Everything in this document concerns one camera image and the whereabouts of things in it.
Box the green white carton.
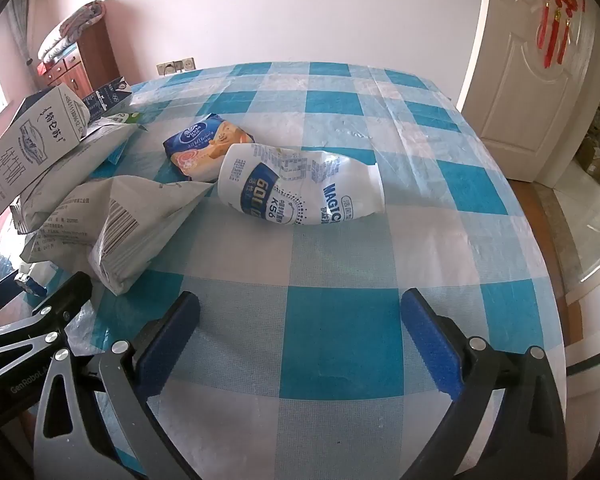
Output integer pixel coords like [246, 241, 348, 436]
[87, 111, 146, 133]

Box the wall socket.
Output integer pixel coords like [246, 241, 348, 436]
[156, 57, 197, 75]

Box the white plastic bottle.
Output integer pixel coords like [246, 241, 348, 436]
[217, 142, 387, 229]

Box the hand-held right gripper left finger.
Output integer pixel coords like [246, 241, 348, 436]
[32, 290, 204, 480]

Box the dark blue milk carton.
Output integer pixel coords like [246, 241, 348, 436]
[82, 76, 133, 122]

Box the pale blue folded blanket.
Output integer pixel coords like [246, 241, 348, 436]
[37, 25, 81, 63]

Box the wooden cabinet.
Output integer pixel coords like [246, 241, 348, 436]
[36, 35, 121, 98]

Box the blue checked tablecloth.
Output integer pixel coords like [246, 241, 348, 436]
[0, 61, 568, 480]

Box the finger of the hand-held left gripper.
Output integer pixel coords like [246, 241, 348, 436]
[0, 271, 95, 361]
[0, 272, 48, 318]

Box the checked curtain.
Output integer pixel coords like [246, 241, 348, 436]
[7, 0, 36, 67]

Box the pink folded blanket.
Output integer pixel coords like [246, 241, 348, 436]
[60, 1, 106, 36]

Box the blue tissue packet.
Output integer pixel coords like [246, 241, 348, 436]
[163, 113, 257, 184]

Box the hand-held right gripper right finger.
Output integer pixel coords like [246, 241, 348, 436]
[400, 288, 570, 480]

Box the white door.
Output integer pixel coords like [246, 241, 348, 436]
[457, 0, 600, 183]

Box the white milk carton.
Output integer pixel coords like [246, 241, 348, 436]
[0, 85, 92, 217]

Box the white wipes packet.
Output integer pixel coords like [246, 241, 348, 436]
[9, 121, 138, 235]
[19, 174, 215, 297]

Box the white cabinet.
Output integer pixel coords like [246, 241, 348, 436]
[562, 245, 600, 411]

